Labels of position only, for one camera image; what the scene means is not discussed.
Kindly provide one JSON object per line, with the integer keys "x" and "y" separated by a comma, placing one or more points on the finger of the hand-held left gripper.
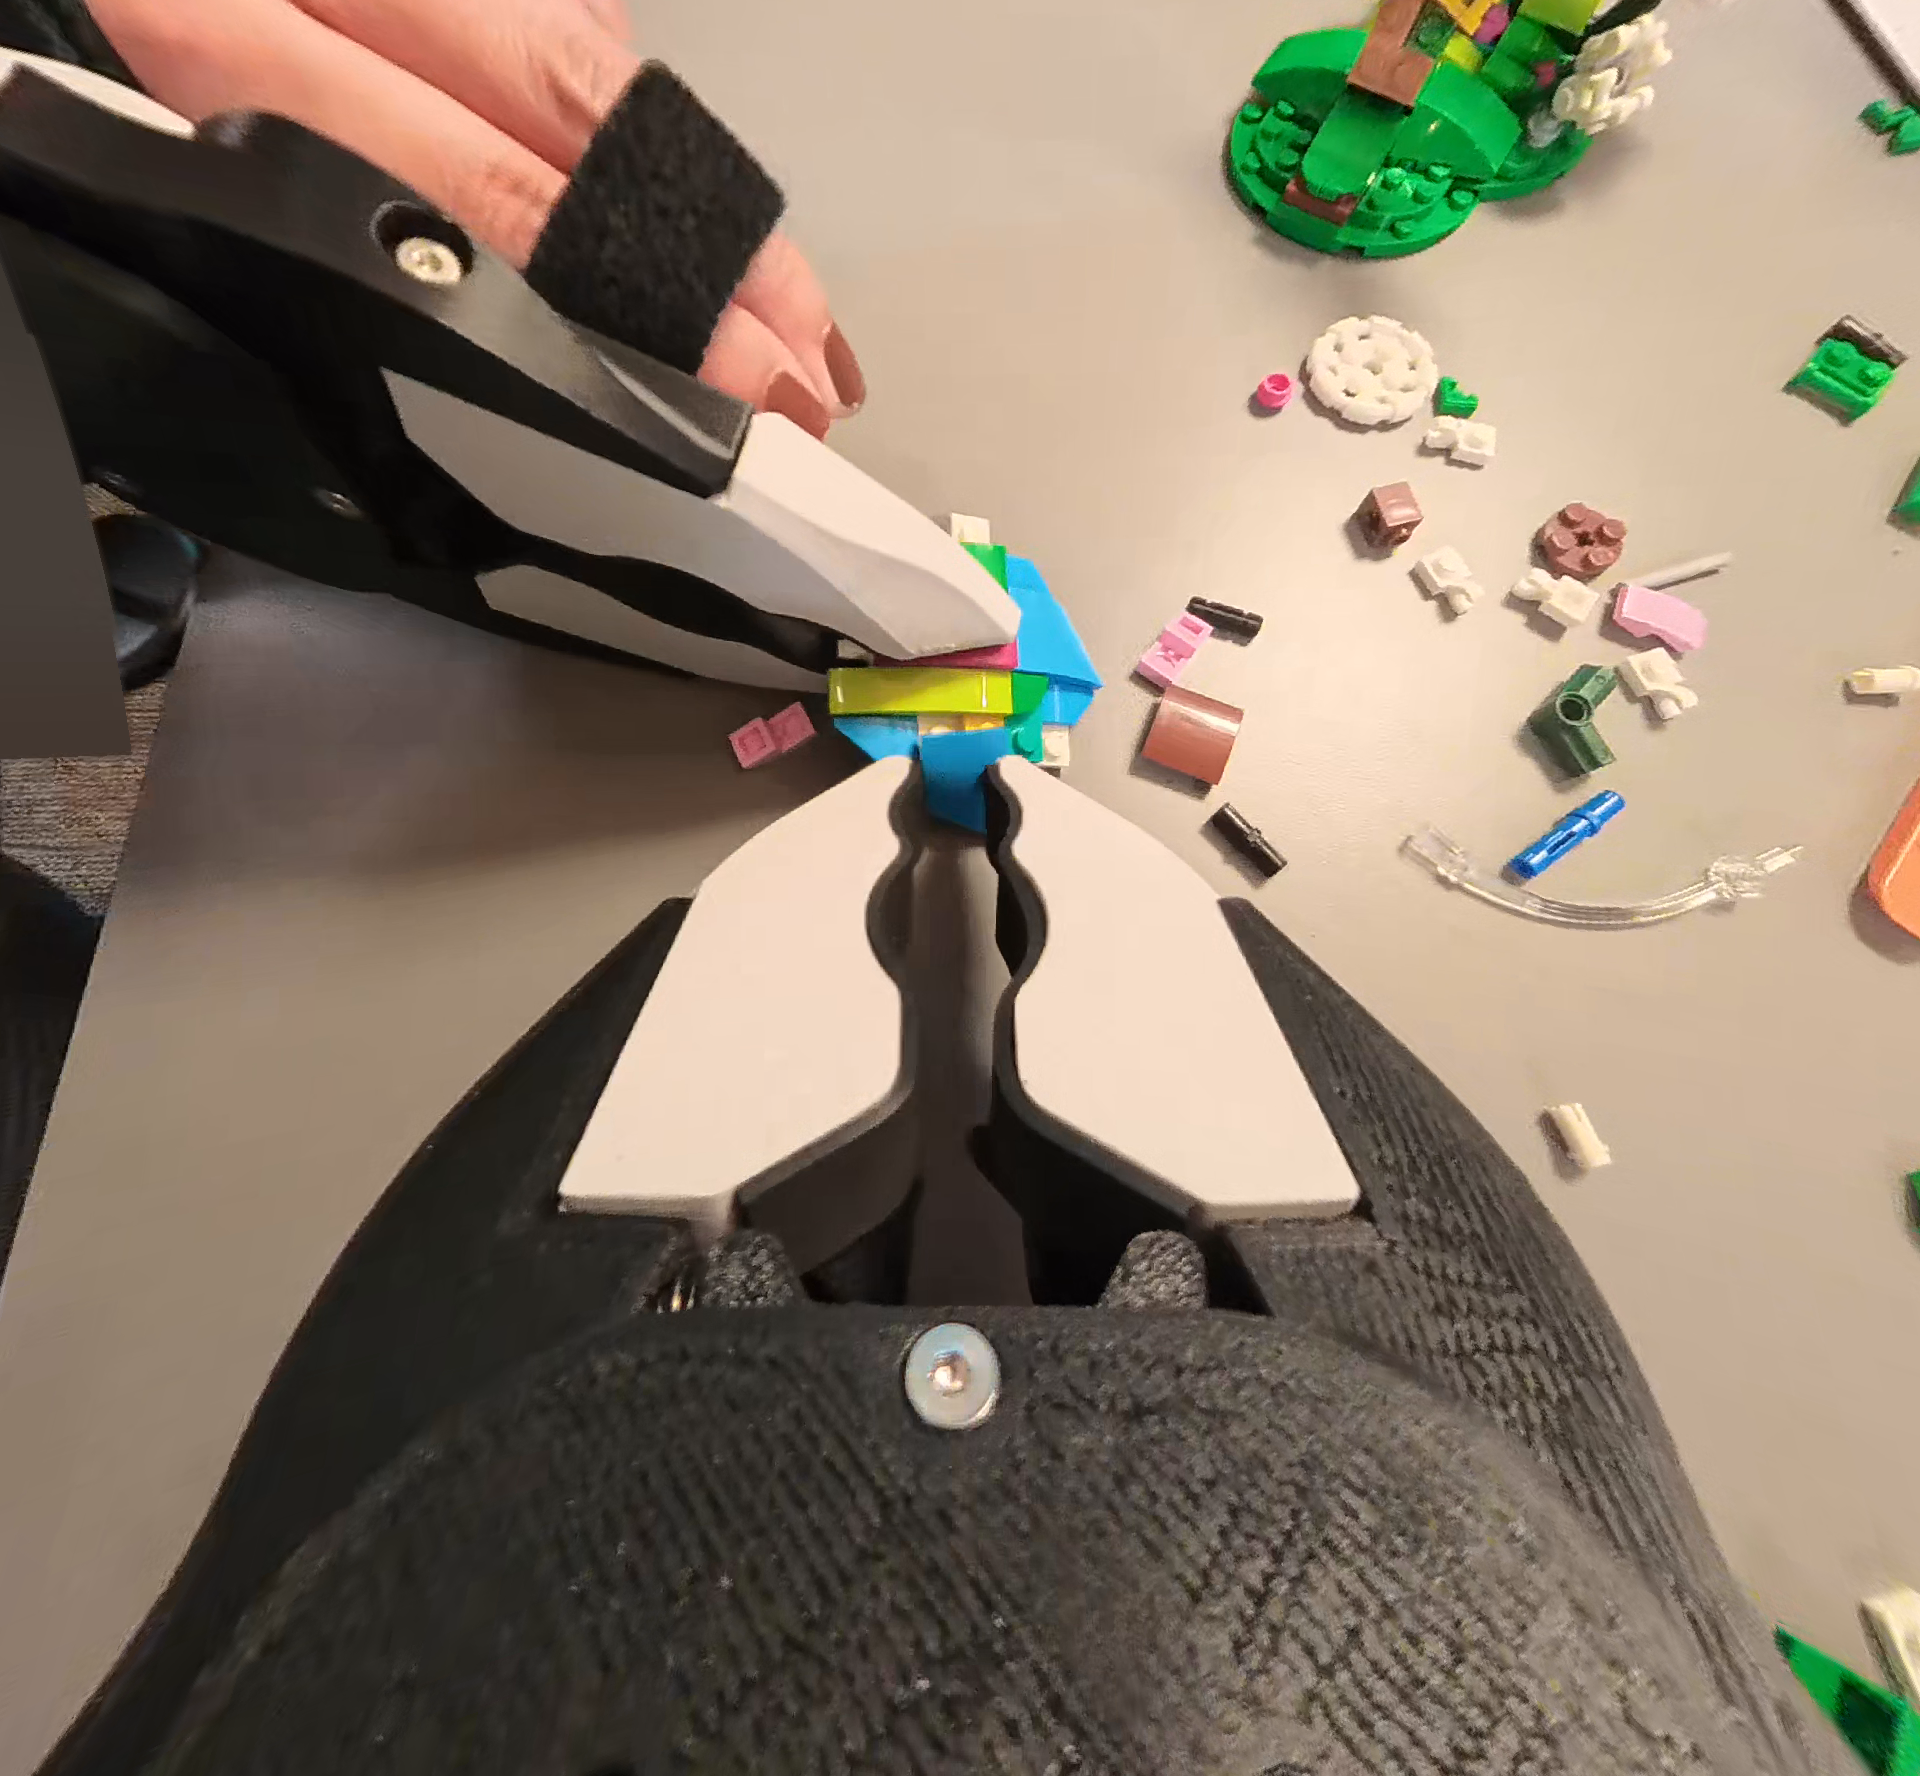
{"x": 601, "y": 614}
{"x": 854, "y": 531}

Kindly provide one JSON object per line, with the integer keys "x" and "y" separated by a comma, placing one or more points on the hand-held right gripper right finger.
{"x": 1153, "y": 1028}

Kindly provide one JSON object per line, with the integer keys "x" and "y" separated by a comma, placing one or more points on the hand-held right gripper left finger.
{"x": 749, "y": 1028}

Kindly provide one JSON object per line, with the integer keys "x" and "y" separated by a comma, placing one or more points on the colourful lego wing assembly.
{"x": 1049, "y": 636}

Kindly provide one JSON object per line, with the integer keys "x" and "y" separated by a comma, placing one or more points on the blue curved lego piece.
{"x": 952, "y": 780}

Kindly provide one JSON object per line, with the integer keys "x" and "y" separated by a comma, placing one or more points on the black lego pin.
{"x": 1222, "y": 619}
{"x": 1248, "y": 839}

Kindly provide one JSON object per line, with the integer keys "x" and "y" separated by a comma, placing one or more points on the pink flat lego plate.
{"x": 772, "y": 735}

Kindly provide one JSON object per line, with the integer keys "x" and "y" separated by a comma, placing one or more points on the brown curved lego slope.
{"x": 1195, "y": 735}

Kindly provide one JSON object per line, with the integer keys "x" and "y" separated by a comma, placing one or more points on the small white lego piece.
{"x": 1575, "y": 1138}
{"x": 1657, "y": 683}
{"x": 1447, "y": 580}
{"x": 1556, "y": 601}
{"x": 1458, "y": 438}

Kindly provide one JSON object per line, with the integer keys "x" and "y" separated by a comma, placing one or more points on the pink round lego stud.
{"x": 1274, "y": 392}

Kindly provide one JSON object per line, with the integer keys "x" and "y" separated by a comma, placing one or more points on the transparent curved lego bar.
{"x": 1588, "y": 910}

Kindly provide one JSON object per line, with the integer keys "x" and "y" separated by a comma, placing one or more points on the blue lego pin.
{"x": 1566, "y": 835}

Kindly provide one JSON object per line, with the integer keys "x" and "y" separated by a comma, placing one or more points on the dark green lego connector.
{"x": 1571, "y": 724}

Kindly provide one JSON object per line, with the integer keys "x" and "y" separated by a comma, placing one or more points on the brown square lego brick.
{"x": 1391, "y": 516}

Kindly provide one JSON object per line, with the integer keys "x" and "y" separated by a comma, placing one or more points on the tiny green lego piece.
{"x": 1453, "y": 395}

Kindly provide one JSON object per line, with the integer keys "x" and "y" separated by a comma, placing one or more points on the lego model on green base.
{"x": 1349, "y": 141}

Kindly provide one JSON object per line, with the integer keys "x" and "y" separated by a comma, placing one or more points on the brown round lego plate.
{"x": 1584, "y": 544}

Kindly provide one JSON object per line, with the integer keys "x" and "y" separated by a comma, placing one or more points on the pink lego slope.
{"x": 1660, "y": 619}

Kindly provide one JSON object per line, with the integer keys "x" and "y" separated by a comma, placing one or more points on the grey lego bar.
{"x": 1683, "y": 568}

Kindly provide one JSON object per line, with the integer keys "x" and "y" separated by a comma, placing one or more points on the orange lego piece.
{"x": 1898, "y": 869}

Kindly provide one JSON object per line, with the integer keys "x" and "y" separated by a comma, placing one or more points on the cream lego pin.
{"x": 1884, "y": 682}

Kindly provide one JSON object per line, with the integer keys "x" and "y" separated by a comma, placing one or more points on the green and black lego piece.
{"x": 1843, "y": 373}

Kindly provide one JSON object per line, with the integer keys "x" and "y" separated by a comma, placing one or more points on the green lego leaf piece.
{"x": 1868, "y": 1717}

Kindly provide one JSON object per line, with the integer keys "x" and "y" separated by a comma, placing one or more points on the person's left hand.
{"x": 344, "y": 6}

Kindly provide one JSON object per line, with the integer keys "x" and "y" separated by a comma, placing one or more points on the black office chair base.
{"x": 142, "y": 606}

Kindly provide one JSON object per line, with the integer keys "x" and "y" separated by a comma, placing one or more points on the pink lego bracket piece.
{"x": 1173, "y": 652}

